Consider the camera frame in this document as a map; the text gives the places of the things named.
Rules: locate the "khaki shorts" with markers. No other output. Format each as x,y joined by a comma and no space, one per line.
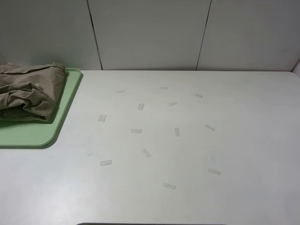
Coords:
30,93

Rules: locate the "light green tray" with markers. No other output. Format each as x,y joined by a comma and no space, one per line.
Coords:
39,134

